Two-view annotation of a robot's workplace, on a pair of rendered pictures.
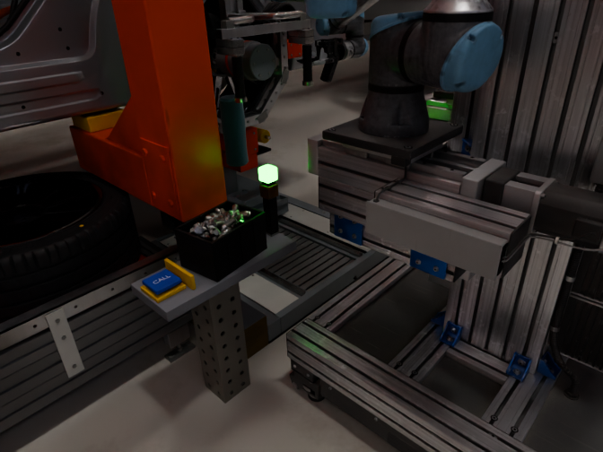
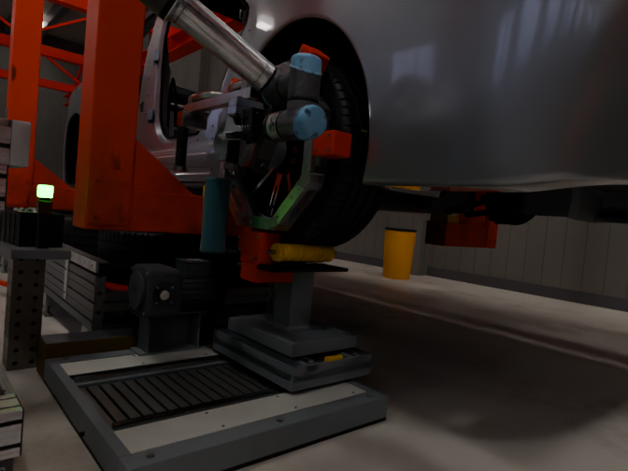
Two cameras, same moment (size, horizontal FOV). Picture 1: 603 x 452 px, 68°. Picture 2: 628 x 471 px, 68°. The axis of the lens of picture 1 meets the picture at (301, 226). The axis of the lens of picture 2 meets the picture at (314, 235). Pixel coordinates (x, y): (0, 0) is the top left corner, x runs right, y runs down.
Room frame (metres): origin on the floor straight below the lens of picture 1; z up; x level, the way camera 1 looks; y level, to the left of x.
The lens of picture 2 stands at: (2.17, -1.34, 0.64)
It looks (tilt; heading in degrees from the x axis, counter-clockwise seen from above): 2 degrees down; 95
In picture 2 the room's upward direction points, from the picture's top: 5 degrees clockwise
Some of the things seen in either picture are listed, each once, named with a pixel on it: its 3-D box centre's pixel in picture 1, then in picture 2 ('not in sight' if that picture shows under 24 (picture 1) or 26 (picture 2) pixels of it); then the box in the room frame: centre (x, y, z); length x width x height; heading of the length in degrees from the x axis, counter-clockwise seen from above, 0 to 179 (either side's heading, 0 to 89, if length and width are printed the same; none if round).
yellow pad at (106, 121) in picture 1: (100, 117); not in sight; (1.59, 0.70, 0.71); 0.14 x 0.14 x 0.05; 46
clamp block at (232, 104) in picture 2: (301, 35); (246, 108); (1.83, -0.02, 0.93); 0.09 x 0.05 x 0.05; 46
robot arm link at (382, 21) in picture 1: (401, 47); not in sight; (0.97, -0.21, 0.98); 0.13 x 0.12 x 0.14; 32
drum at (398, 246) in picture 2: not in sight; (398, 252); (2.73, 4.25, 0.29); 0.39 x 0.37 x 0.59; 45
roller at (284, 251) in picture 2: (247, 131); (304, 252); (2.01, 0.23, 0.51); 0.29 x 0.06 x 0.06; 46
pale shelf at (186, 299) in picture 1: (219, 265); (29, 247); (1.03, 0.23, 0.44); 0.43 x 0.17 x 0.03; 136
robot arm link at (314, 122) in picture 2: (354, 47); (301, 121); (2.03, -0.25, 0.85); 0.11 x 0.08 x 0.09; 136
